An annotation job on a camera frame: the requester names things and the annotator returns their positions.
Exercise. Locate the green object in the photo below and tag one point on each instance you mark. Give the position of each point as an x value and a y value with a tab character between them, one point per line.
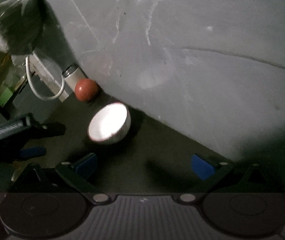
5	96

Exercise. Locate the white cylindrical can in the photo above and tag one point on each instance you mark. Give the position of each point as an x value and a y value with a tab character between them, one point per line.
72	75

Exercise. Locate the white small bowl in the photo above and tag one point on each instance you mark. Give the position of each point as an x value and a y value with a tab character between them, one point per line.
110	125

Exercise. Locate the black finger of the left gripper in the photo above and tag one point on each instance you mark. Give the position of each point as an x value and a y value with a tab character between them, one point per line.
47	130

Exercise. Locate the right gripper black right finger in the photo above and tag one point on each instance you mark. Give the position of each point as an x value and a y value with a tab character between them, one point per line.
247	176

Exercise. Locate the clear plastic bag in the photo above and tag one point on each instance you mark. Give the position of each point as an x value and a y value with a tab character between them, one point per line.
21	23

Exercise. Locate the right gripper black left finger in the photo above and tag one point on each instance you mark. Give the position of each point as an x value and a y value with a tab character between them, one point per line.
35	176

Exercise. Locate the red tomato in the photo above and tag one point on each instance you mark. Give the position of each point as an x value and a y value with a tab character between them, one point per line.
86	89

